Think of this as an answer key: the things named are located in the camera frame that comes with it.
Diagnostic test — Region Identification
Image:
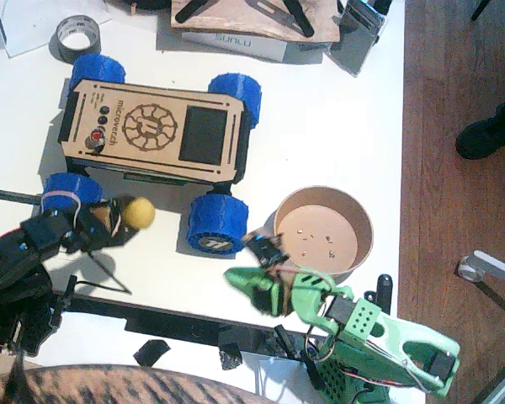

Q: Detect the grey duct tape roll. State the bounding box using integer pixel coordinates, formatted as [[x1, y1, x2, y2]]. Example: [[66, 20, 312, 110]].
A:
[[55, 15, 103, 64]]

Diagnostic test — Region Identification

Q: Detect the brown wooden board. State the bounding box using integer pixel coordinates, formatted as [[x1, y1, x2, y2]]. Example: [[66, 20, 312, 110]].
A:
[[170, 0, 341, 45]]

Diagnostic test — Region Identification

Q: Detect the black round object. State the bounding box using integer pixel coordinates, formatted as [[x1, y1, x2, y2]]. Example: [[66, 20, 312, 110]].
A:
[[104, 0, 172, 13]]

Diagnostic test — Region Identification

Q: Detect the yellow ball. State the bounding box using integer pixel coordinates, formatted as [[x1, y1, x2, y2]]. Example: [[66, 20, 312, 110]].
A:
[[121, 196, 157, 231]]

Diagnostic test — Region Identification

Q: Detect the grey metallic device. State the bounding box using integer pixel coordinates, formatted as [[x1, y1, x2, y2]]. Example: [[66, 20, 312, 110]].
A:
[[327, 0, 388, 79]]

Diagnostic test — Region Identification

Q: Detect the white paper sheet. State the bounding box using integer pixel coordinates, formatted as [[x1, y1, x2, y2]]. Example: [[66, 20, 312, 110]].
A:
[[254, 357, 321, 399], [2, 0, 111, 60]]

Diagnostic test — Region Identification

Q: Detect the thin black cable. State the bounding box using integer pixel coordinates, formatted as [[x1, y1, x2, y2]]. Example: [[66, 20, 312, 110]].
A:
[[71, 250, 134, 295]]

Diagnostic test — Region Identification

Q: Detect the blue ribbed rover wheel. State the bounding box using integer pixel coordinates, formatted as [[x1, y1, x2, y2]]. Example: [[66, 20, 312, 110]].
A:
[[70, 53, 126, 92], [186, 194, 250, 256], [207, 73, 263, 130], [40, 172, 104, 220]]

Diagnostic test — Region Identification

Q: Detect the black stick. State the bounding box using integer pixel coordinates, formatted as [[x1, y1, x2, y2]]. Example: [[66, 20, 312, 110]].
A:
[[470, 0, 492, 22]]

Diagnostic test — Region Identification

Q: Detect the crumpled foil tape piece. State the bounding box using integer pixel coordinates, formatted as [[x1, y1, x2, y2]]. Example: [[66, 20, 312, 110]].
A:
[[220, 349, 242, 371]]

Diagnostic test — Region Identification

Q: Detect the wide black flat bar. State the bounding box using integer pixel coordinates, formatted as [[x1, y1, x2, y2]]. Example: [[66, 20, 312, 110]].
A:
[[45, 290, 316, 359]]

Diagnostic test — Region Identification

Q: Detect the clear round caster cup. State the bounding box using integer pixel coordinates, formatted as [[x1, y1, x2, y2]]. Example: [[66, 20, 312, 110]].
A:
[[458, 256, 486, 283]]

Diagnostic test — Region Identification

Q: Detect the black tape piece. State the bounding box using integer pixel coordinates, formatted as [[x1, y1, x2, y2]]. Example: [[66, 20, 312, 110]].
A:
[[133, 338, 172, 367]]

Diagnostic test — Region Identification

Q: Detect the white SUNLU box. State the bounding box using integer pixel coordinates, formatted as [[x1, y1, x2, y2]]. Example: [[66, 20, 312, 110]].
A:
[[180, 29, 288, 63]]

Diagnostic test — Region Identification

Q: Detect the round tan cardboard bowl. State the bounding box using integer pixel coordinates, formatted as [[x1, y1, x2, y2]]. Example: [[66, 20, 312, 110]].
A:
[[273, 187, 375, 284]]

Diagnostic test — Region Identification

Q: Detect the black clamp handle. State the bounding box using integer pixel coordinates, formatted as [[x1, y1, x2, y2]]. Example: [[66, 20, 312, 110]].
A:
[[273, 323, 300, 361]]

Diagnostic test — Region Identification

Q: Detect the white metal furniture leg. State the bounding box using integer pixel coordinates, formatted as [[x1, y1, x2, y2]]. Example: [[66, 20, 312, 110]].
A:
[[473, 250, 505, 291]]

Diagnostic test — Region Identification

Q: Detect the black shoe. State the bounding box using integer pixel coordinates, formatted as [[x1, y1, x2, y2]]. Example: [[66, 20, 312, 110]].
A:
[[454, 82, 505, 160]]

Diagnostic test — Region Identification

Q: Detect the black stand leg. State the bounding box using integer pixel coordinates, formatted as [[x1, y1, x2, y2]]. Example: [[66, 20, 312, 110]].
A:
[[284, 0, 316, 38], [175, 0, 214, 23]]

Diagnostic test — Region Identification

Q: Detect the tiger striped cloth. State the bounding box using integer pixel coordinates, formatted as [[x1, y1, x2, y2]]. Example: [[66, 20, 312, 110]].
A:
[[0, 364, 279, 404]]

